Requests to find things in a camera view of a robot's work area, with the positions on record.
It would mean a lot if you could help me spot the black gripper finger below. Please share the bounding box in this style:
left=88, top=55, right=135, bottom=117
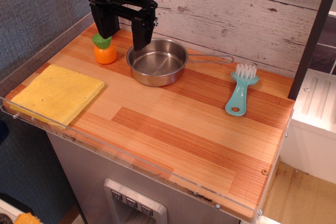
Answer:
left=89, top=1, right=120, bottom=39
left=131, top=17, right=154, bottom=51

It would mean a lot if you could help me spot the turquoise brush with white bristles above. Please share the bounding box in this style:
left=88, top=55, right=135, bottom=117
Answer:
left=225, top=63, right=259, bottom=116

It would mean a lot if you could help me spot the clear acrylic table edge guard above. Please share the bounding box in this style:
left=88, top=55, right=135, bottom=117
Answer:
left=1, top=99, right=262, bottom=223

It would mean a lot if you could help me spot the orange toy carrot green top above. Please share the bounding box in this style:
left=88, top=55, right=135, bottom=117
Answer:
left=92, top=33, right=117, bottom=65

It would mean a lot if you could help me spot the small stainless steel pan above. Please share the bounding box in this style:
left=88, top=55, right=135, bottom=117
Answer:
left=126, top=38, right=234, bottom=87

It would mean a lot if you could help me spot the folded yellow cloth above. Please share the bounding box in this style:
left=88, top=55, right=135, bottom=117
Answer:
left=9, top=65, right=104, bottom=129

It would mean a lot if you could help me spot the grey toy fridge cabinet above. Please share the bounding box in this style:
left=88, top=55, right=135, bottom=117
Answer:
left=47, top=133, right=239, bottom=223

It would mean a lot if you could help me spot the silver water dispenser panel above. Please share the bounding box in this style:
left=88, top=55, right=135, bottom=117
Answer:
left=104, top=178, right=168, bottom=223

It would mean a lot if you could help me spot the white toy sink unit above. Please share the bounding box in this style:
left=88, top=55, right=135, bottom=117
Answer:
left=280, top=69, right=335, bottom=183

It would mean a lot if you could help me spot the yellow object bottom left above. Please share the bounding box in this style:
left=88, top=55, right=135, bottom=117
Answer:
left=14, top=213, right=41, bottom=224

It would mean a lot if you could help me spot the dark vertical post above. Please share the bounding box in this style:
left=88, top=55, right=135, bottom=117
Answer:
left=288, top=0, right=333, bottom=100

